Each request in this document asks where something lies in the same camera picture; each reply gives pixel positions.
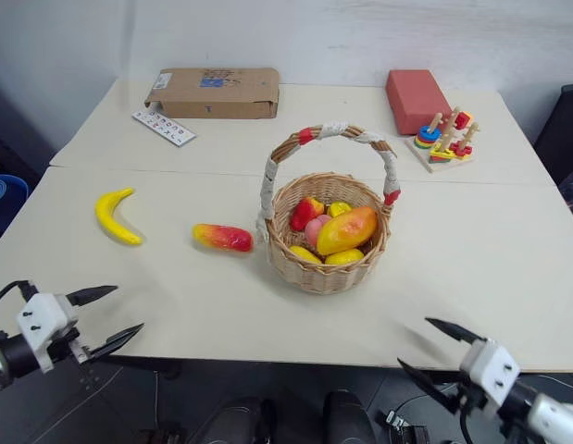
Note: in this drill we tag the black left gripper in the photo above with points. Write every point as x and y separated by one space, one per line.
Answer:
64 344

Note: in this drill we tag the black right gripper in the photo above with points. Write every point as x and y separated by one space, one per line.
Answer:
466 395

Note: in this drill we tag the yellow plastic toy piece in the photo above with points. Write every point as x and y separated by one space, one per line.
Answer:
338 209

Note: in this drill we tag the red apple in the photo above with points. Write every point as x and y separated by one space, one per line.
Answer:
303 213

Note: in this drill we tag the black device under table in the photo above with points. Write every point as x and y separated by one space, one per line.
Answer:
404 425

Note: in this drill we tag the yellow toy banana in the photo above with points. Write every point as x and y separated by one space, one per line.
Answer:
111 217

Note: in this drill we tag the dark rounded shape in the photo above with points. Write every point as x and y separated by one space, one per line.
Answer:
348 418
240 421

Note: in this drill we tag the yellow toy lemon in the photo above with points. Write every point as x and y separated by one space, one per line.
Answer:
344 256
304 254

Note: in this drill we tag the red and yellow toy mango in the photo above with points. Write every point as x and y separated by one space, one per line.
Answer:
221 237

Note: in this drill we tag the blue plastic bin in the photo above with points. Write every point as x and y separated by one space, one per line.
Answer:
6 199

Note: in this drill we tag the large orange yellow toy mango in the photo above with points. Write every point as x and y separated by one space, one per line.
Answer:
346 229

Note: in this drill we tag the pink toy peach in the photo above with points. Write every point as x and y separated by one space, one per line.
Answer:
314 227

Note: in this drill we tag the wooden peg stacking toy board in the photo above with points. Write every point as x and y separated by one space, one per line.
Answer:
441 163

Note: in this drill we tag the white printed card strip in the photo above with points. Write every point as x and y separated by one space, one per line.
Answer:
163 128

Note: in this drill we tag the dark patterned cloth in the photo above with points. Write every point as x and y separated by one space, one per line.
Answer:
572 194

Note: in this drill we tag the red toy block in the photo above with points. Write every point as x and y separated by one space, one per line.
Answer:
463 120

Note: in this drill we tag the brown cardboard box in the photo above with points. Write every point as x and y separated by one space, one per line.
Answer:
216 94

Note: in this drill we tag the red rectangular box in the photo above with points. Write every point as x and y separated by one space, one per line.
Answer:
415 99

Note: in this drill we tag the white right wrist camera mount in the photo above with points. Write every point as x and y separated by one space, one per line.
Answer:
490 367

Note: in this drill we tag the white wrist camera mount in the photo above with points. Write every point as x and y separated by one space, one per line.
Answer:
490 367
44 314

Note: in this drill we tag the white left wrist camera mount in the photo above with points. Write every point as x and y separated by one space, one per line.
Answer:
44 314

